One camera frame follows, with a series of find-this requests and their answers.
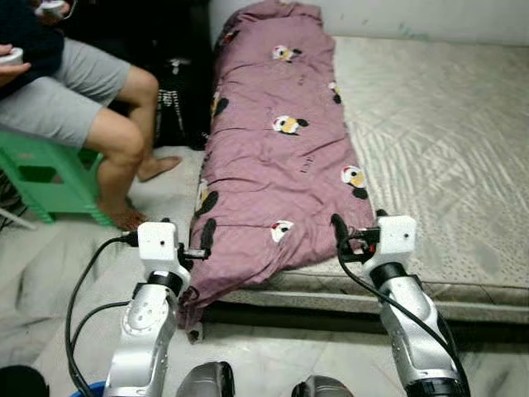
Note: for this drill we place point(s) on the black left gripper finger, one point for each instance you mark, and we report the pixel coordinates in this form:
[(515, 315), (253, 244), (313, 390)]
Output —
[(208, 234)]

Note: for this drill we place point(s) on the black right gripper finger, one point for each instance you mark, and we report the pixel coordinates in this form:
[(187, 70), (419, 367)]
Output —
[(340, 230)]

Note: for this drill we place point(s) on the mauve panda print blanket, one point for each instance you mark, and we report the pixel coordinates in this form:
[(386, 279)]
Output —
[(273, 165)]

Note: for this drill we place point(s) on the white handheld controller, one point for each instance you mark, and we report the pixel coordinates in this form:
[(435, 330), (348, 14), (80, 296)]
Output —
[(56, 7), (10, 56)]

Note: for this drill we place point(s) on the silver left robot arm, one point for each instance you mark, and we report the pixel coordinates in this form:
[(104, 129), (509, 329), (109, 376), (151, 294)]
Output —
[(145, 331)]

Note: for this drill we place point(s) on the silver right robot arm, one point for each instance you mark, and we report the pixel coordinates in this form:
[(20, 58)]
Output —
[(409, 331)]

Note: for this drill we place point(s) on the person's right hand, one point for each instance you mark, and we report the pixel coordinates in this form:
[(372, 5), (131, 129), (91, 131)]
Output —
[(12, 74)]

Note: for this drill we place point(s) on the person's left hand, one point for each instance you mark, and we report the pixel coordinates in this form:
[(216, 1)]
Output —
[(40, 11)]

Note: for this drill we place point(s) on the small white bed foot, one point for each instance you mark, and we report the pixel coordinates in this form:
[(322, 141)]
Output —
[(195, 333)]

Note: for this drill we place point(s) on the white grey-dotted quilted mattress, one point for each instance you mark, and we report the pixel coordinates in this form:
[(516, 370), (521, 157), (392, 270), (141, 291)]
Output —
[(446, 149)]

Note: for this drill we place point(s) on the black white-print bag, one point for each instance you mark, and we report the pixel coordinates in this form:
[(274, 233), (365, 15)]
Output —
[(194, 107)]

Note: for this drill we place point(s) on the grey right robot leg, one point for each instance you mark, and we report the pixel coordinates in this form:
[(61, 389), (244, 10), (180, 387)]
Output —
[(322, 389)]

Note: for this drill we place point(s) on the green plastic stool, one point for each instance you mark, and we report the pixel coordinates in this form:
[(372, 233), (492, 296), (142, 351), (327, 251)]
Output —
[(50, 178)]

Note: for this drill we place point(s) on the seated person grey shorts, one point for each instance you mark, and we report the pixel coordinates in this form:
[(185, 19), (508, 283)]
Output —
[(66, 91)]

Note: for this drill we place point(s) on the black round object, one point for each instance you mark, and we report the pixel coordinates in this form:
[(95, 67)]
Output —
[(21, 385)]

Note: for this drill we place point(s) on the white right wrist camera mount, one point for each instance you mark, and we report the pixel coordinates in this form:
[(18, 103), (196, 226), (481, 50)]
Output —
[(395, 236)]

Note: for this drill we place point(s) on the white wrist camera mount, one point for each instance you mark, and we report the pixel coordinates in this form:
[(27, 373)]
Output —
[(395, 236), (157, 241)]

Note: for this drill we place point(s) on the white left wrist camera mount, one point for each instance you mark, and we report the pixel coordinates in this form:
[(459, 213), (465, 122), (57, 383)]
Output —
[(157, 241)]

